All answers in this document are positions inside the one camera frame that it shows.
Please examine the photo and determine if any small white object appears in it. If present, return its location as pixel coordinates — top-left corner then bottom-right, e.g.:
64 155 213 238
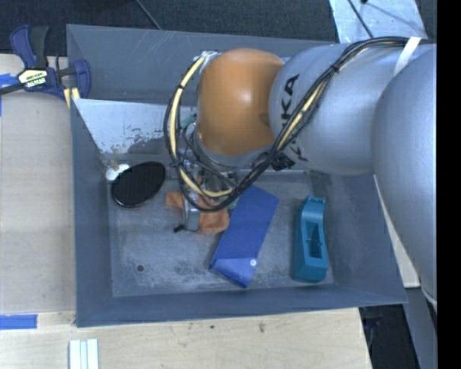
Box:
105 159 131 181

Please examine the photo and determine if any black oval disc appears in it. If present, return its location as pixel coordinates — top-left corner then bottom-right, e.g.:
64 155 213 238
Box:
111 161 167 209

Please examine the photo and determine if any orange cloth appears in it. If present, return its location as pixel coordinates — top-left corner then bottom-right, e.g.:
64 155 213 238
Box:
165 191 231 235

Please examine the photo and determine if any pale wood flat board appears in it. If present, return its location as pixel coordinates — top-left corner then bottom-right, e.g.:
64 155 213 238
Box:
0 55 78 315

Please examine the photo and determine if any grey metal bin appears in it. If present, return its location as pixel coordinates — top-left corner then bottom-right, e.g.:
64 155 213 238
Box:
65 24 410 328

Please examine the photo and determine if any blue flat pouch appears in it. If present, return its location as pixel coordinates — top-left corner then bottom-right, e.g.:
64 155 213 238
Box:
208 184 281 289

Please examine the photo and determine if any teal tape dispenser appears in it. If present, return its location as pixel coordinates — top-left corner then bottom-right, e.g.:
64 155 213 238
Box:
291 194 329 284

